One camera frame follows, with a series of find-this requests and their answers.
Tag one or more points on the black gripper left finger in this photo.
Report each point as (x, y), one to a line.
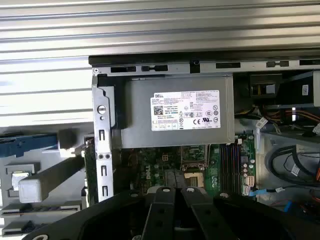
(160, 217)

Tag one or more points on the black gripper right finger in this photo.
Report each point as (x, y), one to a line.
(210, 225)

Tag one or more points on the black RAM slot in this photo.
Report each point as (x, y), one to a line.
(232, 170)
(238, 170)
(222, 170)
(227, 170)

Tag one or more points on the CPU socket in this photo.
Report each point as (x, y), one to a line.
(193, 178)

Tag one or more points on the green motherboard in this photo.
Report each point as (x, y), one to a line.
(140, 160)

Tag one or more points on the metal socket cover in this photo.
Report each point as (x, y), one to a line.
(207, 155)

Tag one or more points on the green graphics card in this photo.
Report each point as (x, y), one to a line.
(90, 180)

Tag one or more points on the grey parts rack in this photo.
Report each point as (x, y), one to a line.
(65, 197)

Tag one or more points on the grey power supply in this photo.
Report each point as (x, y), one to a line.
(140, 120)

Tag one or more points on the black PC case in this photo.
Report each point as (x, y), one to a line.
(103, 130)

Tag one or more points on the white power supply label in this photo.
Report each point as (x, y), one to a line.
(185, 110)

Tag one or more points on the blue disk carrier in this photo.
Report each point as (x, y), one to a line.
(30, 146)

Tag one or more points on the silver CPU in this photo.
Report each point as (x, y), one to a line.
(17, 176)

